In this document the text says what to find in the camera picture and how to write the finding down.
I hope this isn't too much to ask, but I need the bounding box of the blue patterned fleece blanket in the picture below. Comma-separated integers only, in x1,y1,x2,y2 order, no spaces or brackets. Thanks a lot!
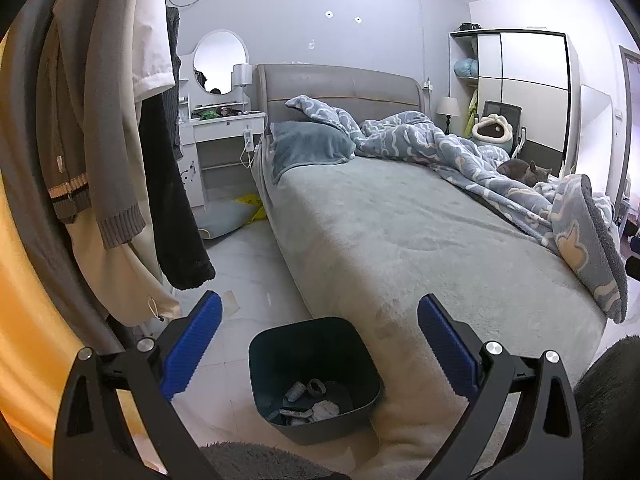
286,95,629,325

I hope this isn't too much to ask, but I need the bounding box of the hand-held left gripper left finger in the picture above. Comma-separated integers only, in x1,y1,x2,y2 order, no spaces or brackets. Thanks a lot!
52,290,223,480

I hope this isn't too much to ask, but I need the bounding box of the white power strip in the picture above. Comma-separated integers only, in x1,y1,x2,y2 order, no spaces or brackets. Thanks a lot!
240,130,257,169

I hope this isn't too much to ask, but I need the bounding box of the olive-grey knit cardigan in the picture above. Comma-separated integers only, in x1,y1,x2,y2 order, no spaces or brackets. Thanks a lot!
5,0,149,252

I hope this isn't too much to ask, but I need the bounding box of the dark grey knit vest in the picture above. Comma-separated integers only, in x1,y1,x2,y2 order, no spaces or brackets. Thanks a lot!
165,5,184,162

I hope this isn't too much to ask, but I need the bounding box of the grey cat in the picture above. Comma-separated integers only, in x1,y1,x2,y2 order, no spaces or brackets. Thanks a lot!
496,158,554,185

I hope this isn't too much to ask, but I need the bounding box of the grey door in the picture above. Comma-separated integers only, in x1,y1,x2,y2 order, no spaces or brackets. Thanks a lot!
617,45,640,212

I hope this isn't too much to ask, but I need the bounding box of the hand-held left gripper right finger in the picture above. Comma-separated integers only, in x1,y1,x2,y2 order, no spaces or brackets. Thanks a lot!
417,294,586,480

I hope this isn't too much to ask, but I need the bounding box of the bedside lamp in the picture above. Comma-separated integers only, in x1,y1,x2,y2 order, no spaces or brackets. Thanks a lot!
436,97,462,136

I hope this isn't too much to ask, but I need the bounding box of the cream coat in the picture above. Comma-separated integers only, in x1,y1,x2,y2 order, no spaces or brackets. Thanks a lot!
65,185,181,329

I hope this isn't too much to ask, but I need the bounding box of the dark teal waste bin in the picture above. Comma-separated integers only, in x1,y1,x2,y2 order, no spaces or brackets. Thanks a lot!
248,316,384,446

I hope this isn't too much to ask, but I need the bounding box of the grey padded headboard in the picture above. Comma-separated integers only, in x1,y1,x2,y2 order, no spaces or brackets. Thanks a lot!
256,63,430,134

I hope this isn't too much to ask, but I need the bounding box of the yellow curtain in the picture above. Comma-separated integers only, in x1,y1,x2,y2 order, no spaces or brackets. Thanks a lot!
0,25,166,441

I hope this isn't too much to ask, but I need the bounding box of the white shirt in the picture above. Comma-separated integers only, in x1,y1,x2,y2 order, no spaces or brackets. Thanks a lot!
120,0,176,104

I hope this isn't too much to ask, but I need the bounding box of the oval mirror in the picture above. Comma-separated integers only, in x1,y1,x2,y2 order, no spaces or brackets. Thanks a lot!
192,31,250,95

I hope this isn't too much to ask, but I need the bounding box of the blue-grey pillow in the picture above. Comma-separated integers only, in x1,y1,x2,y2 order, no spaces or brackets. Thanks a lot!
270,121,357,186

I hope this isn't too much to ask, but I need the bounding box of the silver shade table lamp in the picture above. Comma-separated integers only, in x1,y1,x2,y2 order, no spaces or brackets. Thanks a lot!
232,63,253,104

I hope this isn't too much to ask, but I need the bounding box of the bed with grey-green sheet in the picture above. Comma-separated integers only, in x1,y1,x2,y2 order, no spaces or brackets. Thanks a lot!
252,125,626,480

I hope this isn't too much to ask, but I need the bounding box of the white and grey wardrobe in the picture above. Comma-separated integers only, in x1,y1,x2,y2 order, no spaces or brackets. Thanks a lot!
449,29,581,171

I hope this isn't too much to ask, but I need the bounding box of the white and green cat bed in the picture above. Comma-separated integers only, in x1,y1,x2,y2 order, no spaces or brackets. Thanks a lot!
471,114,514,150

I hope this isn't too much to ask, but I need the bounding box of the black office chair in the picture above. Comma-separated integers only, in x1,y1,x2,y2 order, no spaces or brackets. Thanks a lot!
481,101,529,159

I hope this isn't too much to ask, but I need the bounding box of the grey fuzzy clothing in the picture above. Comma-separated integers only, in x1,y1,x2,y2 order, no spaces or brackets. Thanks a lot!
197,440,352,480
572,332,640,480

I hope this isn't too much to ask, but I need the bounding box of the yellow-green cloth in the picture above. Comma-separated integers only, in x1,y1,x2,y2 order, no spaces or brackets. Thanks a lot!
465,92,479,136

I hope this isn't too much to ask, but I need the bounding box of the pile of vanity items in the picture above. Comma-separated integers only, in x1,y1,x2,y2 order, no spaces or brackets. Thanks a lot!
192,105,249,121

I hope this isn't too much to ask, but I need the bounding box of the yellow plastic bag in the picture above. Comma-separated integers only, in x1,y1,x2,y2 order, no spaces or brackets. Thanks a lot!
235,194,266,221

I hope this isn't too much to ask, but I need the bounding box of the grey cushioned stool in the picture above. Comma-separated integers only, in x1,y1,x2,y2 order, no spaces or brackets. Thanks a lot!
200,199,261,240

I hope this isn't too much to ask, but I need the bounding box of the white dressing table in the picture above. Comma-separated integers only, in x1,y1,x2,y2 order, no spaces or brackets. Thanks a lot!
177,80,267,209

